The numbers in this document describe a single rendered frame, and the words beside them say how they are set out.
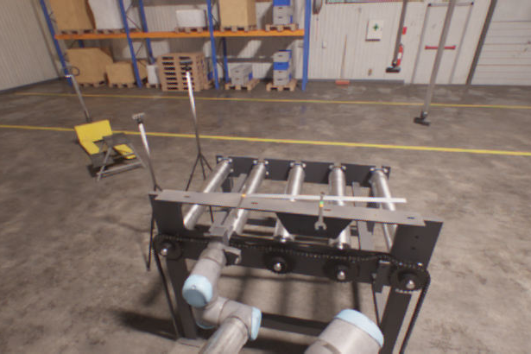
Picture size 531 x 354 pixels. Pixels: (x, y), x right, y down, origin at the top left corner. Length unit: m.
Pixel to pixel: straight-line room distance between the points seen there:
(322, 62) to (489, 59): 4.78
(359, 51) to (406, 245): 9.04
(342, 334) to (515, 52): 10.91
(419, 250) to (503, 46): 10.00
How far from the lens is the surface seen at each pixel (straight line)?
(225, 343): 0.88
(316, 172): 2.24
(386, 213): 1.31
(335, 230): 1.37
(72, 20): 11.66
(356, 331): 0.76
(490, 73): 11.21
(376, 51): 10.23
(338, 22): 10.07
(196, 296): 0.95
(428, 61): 10.53
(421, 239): 1.42
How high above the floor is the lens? 1.90
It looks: 29 degrees down
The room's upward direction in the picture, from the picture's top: 1 degrees counter-clockwise
